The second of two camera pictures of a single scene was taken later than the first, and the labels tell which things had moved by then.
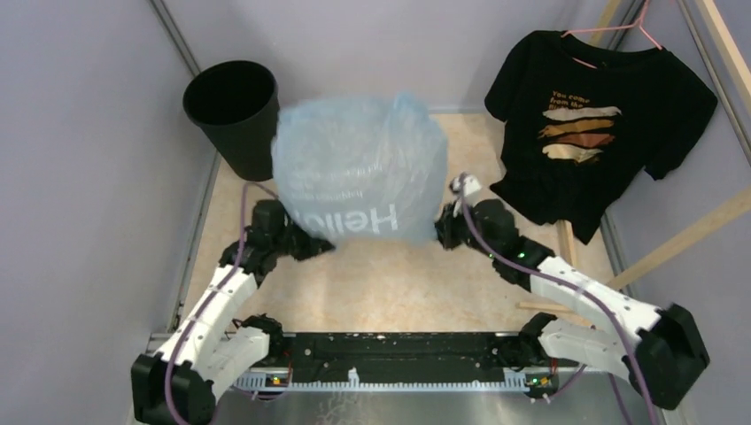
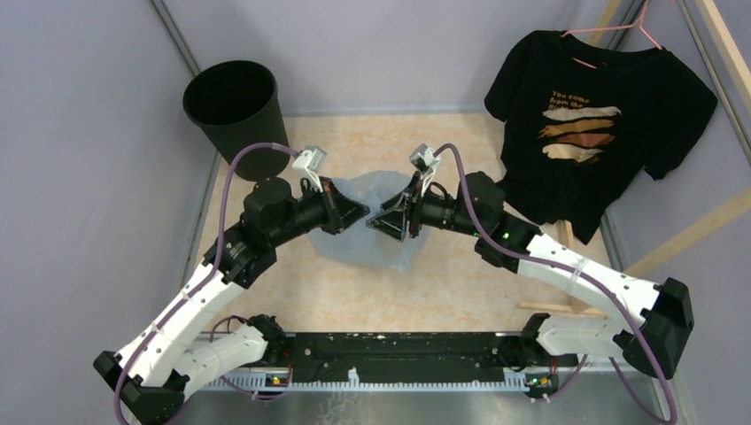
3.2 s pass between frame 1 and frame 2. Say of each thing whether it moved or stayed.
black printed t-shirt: stayed
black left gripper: moved
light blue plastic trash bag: moved
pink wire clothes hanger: stayed
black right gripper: moved
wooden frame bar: stayed
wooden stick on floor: stayed
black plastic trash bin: stayed
